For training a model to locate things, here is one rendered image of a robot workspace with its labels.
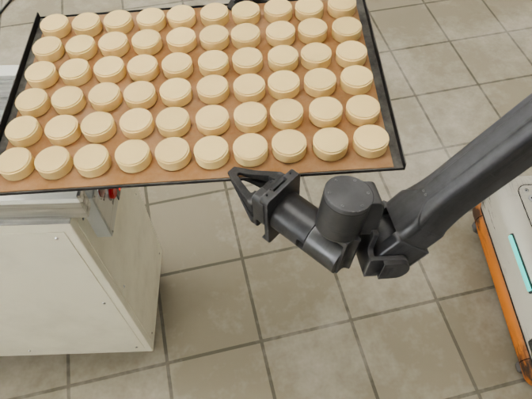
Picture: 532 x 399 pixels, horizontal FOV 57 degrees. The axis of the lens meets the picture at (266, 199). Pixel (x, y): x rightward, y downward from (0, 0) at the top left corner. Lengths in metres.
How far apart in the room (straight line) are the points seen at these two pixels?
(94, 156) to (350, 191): 0.37
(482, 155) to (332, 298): 1.18
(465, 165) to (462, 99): 1.77
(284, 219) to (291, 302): 1.06
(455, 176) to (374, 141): 0.16
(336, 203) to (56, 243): 0.58
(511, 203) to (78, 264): 1.27
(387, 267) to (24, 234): 0.63
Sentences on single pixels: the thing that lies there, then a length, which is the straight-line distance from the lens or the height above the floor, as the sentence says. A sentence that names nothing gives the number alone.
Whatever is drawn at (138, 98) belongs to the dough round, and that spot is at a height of 1.01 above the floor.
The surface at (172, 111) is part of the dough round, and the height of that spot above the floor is 1.01.
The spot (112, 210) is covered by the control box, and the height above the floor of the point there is 0.73.
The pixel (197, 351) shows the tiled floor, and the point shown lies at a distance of 1.64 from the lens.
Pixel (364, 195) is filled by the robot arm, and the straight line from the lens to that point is 0.57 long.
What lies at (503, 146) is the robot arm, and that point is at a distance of 0.58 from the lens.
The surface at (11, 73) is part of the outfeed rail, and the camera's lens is 1.10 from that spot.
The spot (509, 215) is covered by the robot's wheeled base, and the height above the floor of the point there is 0.26.
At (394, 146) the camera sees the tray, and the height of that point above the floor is 1.01.
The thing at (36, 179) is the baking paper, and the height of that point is 0.98.
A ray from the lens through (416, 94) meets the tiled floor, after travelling 2.32.
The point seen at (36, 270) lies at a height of 0.66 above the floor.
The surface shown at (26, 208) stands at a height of 0.87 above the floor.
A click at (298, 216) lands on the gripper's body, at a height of 1.03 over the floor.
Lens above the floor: 1.57
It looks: 57 degrees down
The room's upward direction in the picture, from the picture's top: straight up
